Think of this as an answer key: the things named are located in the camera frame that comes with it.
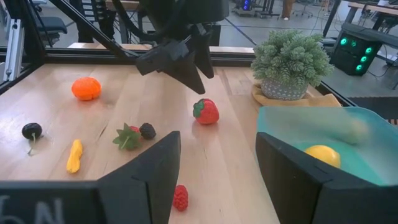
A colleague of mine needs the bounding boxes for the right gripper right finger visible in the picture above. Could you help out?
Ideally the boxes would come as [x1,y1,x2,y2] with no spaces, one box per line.
[255,132,386,224]

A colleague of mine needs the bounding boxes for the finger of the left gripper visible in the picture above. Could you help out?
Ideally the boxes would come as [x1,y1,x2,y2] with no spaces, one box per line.
[194,30,215,79]
[164,51,206,95]

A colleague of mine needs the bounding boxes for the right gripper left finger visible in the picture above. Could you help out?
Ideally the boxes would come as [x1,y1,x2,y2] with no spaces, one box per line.
[98,131,182,224]

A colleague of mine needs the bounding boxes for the yellow toy lemon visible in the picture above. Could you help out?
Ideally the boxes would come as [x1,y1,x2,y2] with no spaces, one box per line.
[303,144,341,169]

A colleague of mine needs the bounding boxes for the small leafy toy strawberry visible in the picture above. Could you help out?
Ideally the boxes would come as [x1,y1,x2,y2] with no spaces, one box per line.
[112,123,142,151]

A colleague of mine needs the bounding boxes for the black toy blackberry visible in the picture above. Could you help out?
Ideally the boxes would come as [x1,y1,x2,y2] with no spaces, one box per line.
[139,123,157,141]

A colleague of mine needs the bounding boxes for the ridged orange toy tangerine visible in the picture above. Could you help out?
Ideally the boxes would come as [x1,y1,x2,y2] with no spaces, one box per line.
[71,77,102,101]

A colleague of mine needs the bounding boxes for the teal translucent tupperware container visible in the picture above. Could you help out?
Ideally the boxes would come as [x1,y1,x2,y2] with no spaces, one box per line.
[256,105,398,187]

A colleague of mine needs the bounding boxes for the black cube cabinet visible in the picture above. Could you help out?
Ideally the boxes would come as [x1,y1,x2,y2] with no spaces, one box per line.
[203,23,221,47]

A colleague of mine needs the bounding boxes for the small red strawberry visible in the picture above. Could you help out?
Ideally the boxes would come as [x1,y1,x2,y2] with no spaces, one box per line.
[172,184,189,212]

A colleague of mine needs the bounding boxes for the wooden workbench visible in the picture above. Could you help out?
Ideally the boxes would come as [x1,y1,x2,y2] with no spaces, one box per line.
[105,0,141,11]

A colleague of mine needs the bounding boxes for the yellow toy pepper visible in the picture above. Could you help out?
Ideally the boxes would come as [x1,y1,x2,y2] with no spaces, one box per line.
[65,139,84,174]

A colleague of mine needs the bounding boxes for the green faux plant in pot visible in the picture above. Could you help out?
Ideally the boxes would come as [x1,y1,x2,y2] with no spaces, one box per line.
[250,29,335,101]

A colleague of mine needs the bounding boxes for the black box white labels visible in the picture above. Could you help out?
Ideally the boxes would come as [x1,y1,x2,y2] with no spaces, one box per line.
[79,0,108,22]

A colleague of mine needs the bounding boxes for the person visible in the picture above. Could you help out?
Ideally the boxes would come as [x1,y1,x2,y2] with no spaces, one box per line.
[281,0,296,20]

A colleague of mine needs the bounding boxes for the black orange-striped floor mat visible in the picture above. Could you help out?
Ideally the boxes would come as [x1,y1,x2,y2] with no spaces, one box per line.
[348,96,398,125]

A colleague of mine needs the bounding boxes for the black office chair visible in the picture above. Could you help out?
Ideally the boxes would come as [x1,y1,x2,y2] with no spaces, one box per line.
[30,0,68,47]

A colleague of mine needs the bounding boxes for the black toy cherry with stem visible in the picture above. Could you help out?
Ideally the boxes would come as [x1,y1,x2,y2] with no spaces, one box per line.
[21,122,44,156]

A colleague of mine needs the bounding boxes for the black computer green lights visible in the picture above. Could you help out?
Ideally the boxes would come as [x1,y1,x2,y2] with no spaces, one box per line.
[329,29,383,77]

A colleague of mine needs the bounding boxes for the grey desk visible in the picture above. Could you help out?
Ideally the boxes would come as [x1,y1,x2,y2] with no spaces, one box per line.
[322,0,398,47]

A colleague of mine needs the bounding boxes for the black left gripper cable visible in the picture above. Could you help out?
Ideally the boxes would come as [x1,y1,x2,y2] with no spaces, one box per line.
[111,0,150,43]

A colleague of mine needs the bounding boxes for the silver aluminium bracket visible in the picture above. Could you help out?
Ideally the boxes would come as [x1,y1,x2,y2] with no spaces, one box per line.
[2,18,24,82]

